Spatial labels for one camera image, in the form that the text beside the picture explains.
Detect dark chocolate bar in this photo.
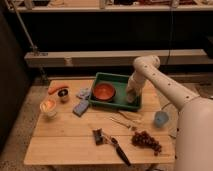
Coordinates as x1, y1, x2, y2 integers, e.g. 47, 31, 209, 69
93, 129, 103, 145

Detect wooden spoon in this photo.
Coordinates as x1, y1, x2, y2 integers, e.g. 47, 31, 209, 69
118, 111, 141, 122

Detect metal fork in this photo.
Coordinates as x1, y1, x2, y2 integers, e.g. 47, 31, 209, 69
109, 117, 137, 131

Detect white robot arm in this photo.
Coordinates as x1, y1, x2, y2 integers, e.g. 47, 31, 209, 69
126, 55, 213, 171

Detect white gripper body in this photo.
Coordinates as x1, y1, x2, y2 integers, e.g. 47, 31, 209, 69
126, 72, 146, 95

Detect grey blue cloth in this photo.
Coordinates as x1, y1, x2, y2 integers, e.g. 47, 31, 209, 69
76, 88, 91, 100

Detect light blue cup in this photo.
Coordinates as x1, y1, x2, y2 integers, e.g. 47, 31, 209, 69
154, 111, 169, 128

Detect bunch of dark grapes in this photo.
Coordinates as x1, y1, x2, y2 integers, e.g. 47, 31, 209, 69
131, 131, 162, 156

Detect orange carrot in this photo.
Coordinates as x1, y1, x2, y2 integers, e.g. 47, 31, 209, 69
48, 85, 69, 95

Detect orange bowl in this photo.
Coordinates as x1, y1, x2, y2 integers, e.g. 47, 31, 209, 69
92, 82, 116, 101

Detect small metal cup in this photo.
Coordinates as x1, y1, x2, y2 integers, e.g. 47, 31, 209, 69
58, 89, 69, 103

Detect green plastic tray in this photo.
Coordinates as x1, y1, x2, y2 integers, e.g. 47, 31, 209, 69
89, 72, 142, 111

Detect white cup with orange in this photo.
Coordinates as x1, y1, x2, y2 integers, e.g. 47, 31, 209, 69
40, 99, 57, 117

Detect blue sponge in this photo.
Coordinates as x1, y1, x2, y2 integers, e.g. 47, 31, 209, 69
73, 100, 89, 117

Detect diagonal metal pole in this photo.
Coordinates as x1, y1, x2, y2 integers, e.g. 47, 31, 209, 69
9, 0, 47, 56

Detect grey metal shelf beam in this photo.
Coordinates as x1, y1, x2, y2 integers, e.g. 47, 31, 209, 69
24, 49, 213, 68

